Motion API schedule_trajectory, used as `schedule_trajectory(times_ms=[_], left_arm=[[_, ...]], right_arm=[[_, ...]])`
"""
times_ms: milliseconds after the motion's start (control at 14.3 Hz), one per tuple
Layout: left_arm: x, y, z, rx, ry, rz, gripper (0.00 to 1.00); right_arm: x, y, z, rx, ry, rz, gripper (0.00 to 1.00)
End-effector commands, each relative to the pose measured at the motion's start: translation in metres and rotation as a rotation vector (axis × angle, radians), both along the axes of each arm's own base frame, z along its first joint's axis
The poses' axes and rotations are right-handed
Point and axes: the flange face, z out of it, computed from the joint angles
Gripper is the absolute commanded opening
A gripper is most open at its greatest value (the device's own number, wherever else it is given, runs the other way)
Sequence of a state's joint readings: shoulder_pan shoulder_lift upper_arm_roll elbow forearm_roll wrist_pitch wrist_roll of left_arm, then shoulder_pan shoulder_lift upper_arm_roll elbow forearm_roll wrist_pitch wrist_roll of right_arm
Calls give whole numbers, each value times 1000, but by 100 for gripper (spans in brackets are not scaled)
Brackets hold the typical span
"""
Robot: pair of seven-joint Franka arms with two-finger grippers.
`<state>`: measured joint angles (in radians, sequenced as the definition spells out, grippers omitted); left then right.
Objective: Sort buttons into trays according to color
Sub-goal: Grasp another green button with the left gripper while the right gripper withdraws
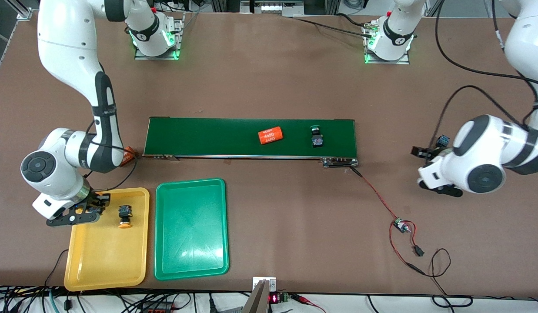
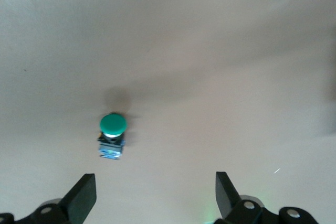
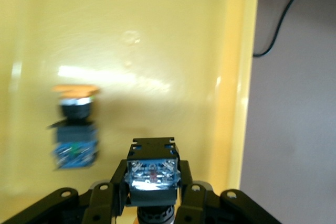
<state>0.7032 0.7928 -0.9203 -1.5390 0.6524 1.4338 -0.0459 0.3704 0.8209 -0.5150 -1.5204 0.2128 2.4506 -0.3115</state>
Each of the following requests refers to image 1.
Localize black power strip red switches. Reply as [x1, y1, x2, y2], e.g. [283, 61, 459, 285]
[140, 302, 176, 313]

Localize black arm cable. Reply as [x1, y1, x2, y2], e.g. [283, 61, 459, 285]
[434, 0, 538, 144]
[80, 120, 139, 194]

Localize yellow plastic tray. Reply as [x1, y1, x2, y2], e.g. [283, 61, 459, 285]
[63, 187, 150, 292]

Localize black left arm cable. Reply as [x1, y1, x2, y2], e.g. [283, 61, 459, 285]
[434, 0, 538, 144]

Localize green conveyor belt unit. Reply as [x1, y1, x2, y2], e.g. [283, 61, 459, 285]
[143, 117, 360, 169]

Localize long black table cable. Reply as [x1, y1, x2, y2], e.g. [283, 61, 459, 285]
[291, 13, 376, 40]

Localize red pigtail with black plug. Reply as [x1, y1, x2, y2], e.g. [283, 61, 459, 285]
[406, 222, 425, 257]

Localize green plastic tray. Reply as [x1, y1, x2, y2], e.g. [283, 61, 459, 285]
[154, 178, 230, 281]

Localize red black conveyor motor cable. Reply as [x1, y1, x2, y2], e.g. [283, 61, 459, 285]
[349, 166, 400, 223]

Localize small metal bracket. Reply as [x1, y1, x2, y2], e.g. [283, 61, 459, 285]
[253, 276, 277, 291]

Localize aluminium frame profile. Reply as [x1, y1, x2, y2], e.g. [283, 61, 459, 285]
[8, 0, 34, 20]

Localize red black power supply cable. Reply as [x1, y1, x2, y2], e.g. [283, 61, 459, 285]
[389, 222, 474, 307]

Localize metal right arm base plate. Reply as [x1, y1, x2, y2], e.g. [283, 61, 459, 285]
[134, 12, 185, 60]

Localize grey wedge shaped mount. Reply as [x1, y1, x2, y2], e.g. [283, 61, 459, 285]
[242, 280, 271, 313]

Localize thin black curved cable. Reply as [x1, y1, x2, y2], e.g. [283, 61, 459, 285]
[45, 249, 69, 287]

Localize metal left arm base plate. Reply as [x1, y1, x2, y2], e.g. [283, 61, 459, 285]
[364, 17, 412, 66]

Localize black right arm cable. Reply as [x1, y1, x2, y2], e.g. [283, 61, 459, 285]
[80, 120, 139, 194]

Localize metal equipment rack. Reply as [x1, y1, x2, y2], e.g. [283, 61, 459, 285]
[210, 0, 339, 18]

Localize red clip lead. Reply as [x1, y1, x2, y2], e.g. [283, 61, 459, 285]
[291, 293, 326, 313]

